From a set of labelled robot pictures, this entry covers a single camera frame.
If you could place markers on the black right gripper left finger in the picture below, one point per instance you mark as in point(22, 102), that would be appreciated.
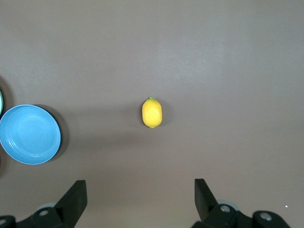
point(71, 204)

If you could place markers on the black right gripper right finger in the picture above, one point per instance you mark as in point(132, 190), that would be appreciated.
point(209, 206)

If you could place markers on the yellow lemon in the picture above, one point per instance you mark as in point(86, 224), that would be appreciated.
point(152, 113)

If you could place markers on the blue plate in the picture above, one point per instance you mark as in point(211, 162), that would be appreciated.
point(29, 134)

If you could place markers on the green plate edge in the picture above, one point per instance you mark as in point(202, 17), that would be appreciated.
point(1, 102)

